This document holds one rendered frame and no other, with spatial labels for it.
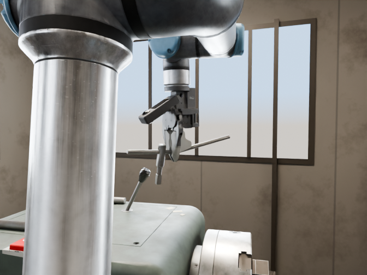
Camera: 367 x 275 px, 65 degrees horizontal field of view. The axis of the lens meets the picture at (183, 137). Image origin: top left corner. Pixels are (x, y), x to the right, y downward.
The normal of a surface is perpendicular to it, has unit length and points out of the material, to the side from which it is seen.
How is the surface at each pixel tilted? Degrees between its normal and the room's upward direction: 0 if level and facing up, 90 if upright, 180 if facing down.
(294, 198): 90
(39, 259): 84
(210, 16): 138
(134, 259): 0
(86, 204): 86
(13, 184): 90
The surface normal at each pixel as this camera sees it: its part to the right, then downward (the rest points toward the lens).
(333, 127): -0.33, 0.03
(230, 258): -0.11, -0.82
